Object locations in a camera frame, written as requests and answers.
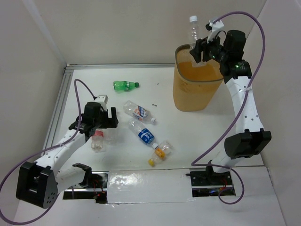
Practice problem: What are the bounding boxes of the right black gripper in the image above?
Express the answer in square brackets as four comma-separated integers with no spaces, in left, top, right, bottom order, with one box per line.
[189,30,228,64]

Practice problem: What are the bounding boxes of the clear bottle white cap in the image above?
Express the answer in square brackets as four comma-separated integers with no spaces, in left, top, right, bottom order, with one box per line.
[189,16,206,67]
[103,128,119,145]

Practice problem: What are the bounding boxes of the clear bottle red label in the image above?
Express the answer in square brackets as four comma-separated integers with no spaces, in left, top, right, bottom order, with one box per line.
[91,129,104,152]

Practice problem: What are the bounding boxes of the clear bottle orange white label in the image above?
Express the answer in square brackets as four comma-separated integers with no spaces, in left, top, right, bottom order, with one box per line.
[123,100,156,124]

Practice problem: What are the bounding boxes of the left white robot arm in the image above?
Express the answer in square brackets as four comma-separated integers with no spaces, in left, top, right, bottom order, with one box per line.
[16,102,119,209]

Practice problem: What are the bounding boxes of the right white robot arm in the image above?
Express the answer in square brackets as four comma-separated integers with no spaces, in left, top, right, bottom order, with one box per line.
[190,30,271,185]

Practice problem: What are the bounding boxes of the orange mesh waste bin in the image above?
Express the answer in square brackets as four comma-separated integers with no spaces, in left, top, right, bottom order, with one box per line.
[173,44,223,112]

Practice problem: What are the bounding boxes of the clear bottle blue label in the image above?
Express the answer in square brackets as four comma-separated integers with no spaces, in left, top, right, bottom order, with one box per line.
[128,119,159,149]

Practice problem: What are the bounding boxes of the green plastic bottle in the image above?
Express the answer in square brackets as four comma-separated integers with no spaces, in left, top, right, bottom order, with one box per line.
[113,81,140,92]

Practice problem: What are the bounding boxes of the clear bottle yellow cap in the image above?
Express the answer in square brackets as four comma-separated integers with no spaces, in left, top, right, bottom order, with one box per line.
[148,140,173,167]

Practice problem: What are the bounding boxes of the white tape sheet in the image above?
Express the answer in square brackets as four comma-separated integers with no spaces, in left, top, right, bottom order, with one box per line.
[107,169,193,204]

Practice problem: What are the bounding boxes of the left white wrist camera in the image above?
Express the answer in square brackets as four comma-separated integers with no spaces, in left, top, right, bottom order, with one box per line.
[94,95,108,111]

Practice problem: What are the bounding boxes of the aluminium frame rail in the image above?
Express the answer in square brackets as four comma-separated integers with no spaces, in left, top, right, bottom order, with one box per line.
[37,63,176,171]

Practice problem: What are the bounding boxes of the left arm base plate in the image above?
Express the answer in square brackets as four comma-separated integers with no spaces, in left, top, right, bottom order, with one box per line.
[63,171,109,204]

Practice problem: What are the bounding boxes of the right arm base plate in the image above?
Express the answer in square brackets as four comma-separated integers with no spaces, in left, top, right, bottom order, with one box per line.
[185,168,235,197]

